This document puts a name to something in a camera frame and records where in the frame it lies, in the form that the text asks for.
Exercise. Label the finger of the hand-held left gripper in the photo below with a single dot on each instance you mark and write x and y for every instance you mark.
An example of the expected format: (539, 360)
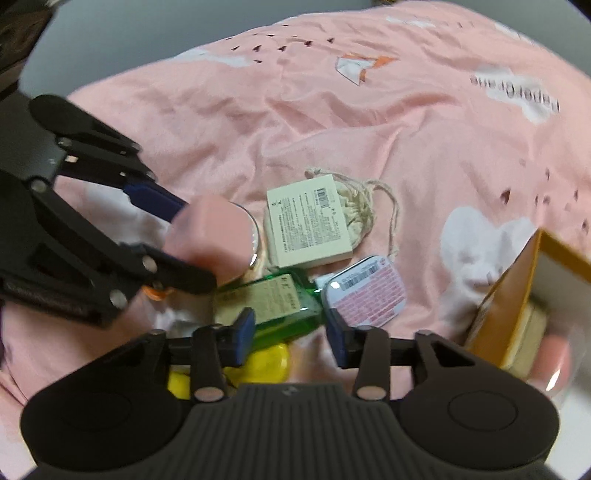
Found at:
(154, 199)
(180, 274)

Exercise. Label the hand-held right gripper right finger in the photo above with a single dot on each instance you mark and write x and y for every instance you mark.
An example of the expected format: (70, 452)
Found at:
(336, 341)

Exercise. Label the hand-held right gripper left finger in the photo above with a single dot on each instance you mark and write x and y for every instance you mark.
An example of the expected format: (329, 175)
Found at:
(244, 339)

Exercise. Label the yellow tape measure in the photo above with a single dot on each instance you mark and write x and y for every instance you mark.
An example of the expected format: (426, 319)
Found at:
(268, 367)

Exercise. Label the pink foam block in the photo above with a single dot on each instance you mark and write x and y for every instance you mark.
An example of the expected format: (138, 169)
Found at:
(207, 235)

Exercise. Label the green glass bottle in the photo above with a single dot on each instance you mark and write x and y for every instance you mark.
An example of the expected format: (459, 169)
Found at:
(277, 300)

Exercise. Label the orange-edged cardboard box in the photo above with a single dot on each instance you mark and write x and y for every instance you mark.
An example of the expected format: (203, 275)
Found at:
(512, 295)

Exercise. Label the small orange object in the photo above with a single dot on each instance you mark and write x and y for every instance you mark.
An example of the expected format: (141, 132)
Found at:
(157, 294)

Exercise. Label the flat tin with pink label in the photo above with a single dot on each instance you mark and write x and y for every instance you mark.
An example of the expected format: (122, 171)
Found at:
(364, 293)

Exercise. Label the small yellow bottle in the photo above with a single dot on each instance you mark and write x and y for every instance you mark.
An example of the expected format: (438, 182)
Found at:
(179, 385)

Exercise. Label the white box with label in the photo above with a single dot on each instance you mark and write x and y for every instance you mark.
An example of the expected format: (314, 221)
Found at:
(307, 221)

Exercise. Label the printed pink blanket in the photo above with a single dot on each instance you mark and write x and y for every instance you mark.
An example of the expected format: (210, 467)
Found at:
(369, 129)

